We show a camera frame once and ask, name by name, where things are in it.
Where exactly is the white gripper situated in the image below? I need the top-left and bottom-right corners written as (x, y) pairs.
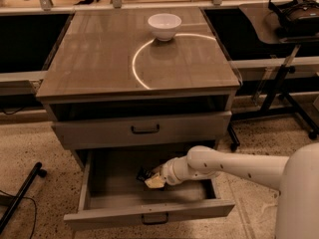
top-left (145, 159), bottom-right (181, 189)

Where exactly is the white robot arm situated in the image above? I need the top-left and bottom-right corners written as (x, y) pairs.
top-left (146, 142), bottom-right (319, 239)

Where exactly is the open middle drawer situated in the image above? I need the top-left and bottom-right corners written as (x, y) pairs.
top-left (64, 143), bottom-right (234, 231)

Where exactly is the closed top drawer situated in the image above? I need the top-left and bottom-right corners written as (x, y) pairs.
top-left (52, 112), bottom-right (231, 149)

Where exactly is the wooden drawer cabinet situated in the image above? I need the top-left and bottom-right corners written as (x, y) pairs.
top-left (35, 6), bottom-right (241, 171)

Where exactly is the black stand leg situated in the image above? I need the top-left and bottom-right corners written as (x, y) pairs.
top-left (0, 162), bottom-right (47, 234)

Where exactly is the side table with black stand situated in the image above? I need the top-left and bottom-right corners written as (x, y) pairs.
top-left (232, 4), bottom-right (319, 139)

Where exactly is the white ceramic bowl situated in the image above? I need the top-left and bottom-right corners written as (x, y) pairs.
top-left (148, 13), bottom-right (181, 41)

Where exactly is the black headset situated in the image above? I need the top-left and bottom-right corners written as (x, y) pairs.
top-left (268, 0), bottom-right (319, 36)

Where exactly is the black middle drawer handle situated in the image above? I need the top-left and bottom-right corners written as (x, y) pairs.
top-left (141, 212), bottom-right (168, 225)

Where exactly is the black drawer handle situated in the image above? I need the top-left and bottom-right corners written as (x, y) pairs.
top-left (131, 124), bottom-right (160, 134)
top-left (141, 212), bottom-right (168, 225)

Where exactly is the black top drawer handle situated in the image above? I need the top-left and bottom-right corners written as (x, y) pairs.
top-left (131, 124), bottom-right (160, 134)

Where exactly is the black floor cable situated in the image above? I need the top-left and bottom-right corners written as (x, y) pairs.
top-left (0, 189), bottom-right (38, 239)

